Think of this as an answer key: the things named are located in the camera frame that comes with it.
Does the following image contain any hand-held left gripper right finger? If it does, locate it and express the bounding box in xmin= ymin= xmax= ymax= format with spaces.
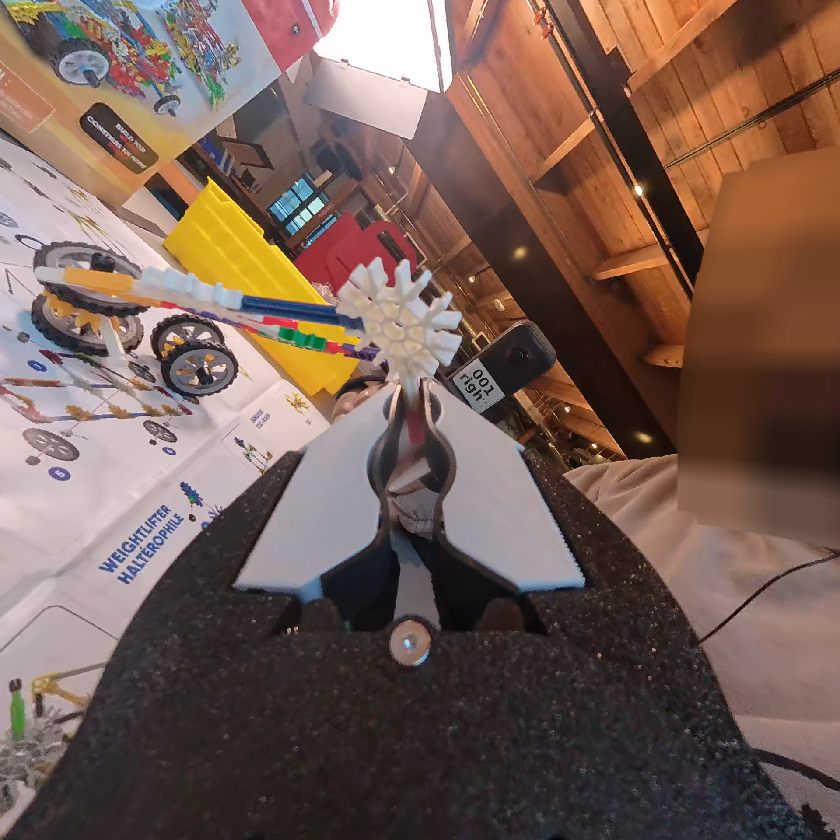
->
xmin=420 ymin=379 xmax=586 ymax=593

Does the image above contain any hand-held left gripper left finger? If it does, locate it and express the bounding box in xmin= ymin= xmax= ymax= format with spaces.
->
xmin=233 ymin=381 xmax=404 ymax=599

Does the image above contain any white snowflake connector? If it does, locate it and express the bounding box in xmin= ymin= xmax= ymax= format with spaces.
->
xmin=336 ymin=257 xmax=463 ymax=385
xmin=140 ymin=266 xmax=245 ymax=309

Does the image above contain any person's right hand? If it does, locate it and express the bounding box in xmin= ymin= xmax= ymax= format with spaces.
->
xmin=331 ymin=379 xmax=395 ymax=424

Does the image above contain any toy wheel pair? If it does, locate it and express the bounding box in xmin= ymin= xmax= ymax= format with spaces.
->
xmin=151 ymin=314 xmax=239 ymax=396
xmin=31 ymin=241 xmax=148 ymax=361

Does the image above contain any white printed instruction sheet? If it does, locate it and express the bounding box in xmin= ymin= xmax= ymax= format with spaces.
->
xmin=0 ymin=134 xmax=332 ymax=815

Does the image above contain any person's beige hoodie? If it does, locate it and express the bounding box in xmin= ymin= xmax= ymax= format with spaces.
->
xmin=564 ymin=453 xmax=840 ymax=840

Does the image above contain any stack of yellow plastic bins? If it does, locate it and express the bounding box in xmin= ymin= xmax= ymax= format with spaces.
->
xmin=163 ymin=177 xmax=361 ymax=396

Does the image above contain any construction toy kit box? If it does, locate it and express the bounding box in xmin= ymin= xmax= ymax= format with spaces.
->
xmin=0 ymin=0 xmax=340 ymax=204

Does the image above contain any thin black cable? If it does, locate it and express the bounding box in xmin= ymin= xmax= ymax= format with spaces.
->
xmin=697 ymin=550 xmax=840 ymax=645

